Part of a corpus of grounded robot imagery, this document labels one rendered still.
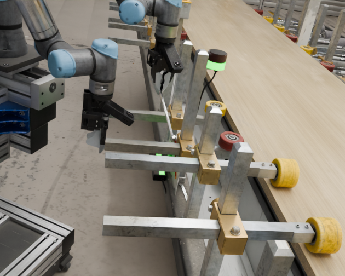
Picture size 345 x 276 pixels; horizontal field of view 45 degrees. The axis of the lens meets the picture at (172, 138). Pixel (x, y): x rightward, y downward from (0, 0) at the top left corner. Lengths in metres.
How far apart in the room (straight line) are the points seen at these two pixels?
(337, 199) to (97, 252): 1.29
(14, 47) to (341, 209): 1.09
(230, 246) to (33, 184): 1.85
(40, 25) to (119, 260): 1.29
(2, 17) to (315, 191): 1.07
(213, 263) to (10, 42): 0.92
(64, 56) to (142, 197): 1.53
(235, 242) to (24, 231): 1.26
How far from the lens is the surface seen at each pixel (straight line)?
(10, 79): 1.46
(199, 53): 1.28
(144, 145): 1.35
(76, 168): 2.75
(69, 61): 1.15
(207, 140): 1.12
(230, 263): 1.35
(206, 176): 1.09
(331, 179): 1.35
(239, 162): 0.87
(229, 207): 0.93
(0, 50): 1.45
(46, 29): 1.24
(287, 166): 1.18
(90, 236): 2.26
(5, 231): 2.00
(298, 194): 1.22
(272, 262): 0.69
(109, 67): 1.21
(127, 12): 1.31
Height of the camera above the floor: 1.54
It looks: 28 degrees down
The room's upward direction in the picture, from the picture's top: 10 degrees clockwise
